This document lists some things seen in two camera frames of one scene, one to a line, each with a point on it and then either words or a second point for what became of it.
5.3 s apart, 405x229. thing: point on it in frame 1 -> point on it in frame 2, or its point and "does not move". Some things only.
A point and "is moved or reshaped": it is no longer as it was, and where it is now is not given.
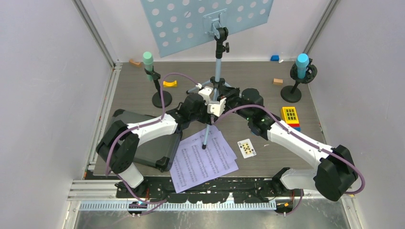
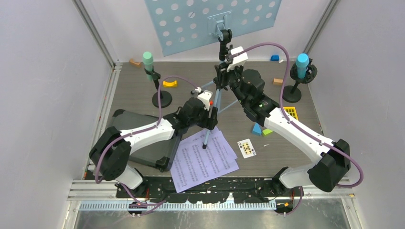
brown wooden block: x=138 y=64 does not move
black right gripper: x=229 y=92 -> x=222 y=74
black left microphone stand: x=156 y=98 does not move
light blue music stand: x=177 y=25 is moved or reshaped
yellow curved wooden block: x=170 y=84 does not move
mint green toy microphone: x=148 y=60 does not move
